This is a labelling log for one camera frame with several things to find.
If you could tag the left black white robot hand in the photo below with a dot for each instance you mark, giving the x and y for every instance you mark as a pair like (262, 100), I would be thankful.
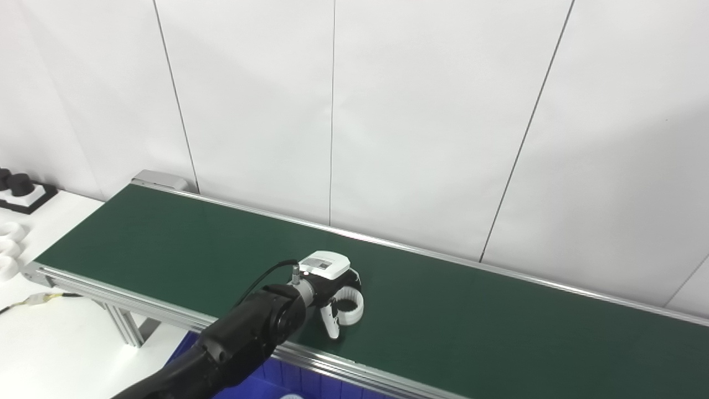
(327, 266)

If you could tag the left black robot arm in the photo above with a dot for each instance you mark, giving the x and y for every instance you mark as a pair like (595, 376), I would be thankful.
(249, 327)

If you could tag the blue plastic bin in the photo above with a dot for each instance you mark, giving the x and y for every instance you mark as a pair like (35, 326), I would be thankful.
(310, 388)

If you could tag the green conveyor belt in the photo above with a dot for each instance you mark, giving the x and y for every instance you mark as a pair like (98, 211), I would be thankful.
(471, 321)
(122, 302)

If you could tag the grey conveyor end housing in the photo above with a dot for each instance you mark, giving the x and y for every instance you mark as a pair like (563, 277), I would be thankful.
(160, 180)

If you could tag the black cylindrical gear part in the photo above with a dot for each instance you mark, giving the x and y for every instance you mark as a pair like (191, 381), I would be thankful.
(3, 178)
(21, 184)

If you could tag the white foam insert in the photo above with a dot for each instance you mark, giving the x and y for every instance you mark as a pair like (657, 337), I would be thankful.
(36, 194)

